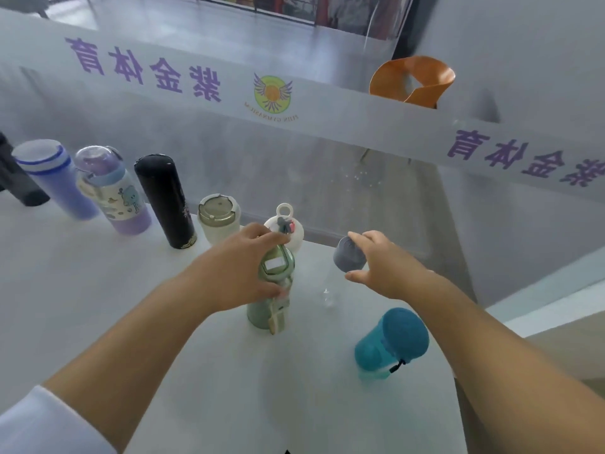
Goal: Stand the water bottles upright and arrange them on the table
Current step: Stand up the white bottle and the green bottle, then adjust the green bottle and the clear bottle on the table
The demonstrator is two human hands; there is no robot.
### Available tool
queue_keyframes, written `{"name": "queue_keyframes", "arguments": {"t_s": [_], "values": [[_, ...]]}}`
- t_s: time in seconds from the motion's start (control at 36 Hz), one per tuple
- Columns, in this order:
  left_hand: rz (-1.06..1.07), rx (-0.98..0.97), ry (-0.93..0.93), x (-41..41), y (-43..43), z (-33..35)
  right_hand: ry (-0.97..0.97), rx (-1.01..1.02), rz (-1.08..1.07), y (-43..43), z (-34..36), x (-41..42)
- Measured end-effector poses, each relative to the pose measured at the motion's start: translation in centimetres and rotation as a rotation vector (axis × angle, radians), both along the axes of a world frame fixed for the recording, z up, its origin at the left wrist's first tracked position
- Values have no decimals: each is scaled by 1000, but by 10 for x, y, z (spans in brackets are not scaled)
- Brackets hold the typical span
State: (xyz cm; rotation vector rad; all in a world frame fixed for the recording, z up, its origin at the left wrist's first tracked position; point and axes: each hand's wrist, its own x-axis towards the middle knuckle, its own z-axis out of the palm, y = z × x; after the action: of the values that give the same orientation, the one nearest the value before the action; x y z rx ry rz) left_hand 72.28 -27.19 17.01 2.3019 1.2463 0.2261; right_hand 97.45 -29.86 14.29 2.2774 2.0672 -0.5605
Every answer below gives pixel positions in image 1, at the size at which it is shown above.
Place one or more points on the purple cartoon print bottle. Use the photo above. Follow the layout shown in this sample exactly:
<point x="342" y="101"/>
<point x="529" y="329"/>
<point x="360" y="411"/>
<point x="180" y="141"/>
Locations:
<point x="116" y="193"/>

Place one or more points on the clear bottle with grey cap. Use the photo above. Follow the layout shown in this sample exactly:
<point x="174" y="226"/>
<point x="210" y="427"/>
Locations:
<point x="347" y="257"/>

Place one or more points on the orange chair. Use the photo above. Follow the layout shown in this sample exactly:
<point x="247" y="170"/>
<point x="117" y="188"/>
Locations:
<point x="401" y="82"/>

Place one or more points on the white sleeve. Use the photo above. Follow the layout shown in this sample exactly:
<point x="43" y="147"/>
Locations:
<point x="45" y="427"/>

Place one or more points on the person's right hand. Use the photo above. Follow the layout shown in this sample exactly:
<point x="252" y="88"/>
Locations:
<point x="392" y="269"/>

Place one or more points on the white banner with purple print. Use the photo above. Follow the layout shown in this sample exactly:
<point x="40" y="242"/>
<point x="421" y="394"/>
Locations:
<point x="331" y="106"/>

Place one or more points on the blue translucent bottle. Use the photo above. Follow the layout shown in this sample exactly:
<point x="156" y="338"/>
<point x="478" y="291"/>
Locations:
<point x="56" y="179"/>

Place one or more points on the person's left forearm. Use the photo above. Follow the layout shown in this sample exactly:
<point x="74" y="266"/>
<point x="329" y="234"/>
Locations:
<point x="142" y="345"/>

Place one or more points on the black thermos flask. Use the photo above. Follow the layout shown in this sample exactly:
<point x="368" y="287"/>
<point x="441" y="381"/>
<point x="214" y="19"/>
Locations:
<point x="165" y="198"/>

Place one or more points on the dark grey bottle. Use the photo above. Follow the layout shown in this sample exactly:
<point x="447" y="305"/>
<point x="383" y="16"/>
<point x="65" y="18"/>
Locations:
<point x="16" y="182"/>

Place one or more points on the person's left hand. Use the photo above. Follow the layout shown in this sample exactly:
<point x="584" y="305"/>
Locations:
<point x="227" y="274"/>

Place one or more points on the person's right thumb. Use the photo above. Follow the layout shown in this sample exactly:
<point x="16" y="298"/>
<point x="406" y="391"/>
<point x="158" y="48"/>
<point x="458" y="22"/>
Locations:
<point x="359" y="276"/>

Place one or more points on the person's left thumb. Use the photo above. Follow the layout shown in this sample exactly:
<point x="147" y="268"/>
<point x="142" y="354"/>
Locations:
<point x="270" y="291"/>

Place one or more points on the person's right forearm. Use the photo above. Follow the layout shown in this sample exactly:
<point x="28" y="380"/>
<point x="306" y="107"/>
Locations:
<point x="501" y="373"/>

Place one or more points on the cream cup with beige lid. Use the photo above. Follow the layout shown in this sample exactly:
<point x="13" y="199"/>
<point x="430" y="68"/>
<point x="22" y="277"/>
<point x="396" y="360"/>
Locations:
<point x="218" y="222"/>

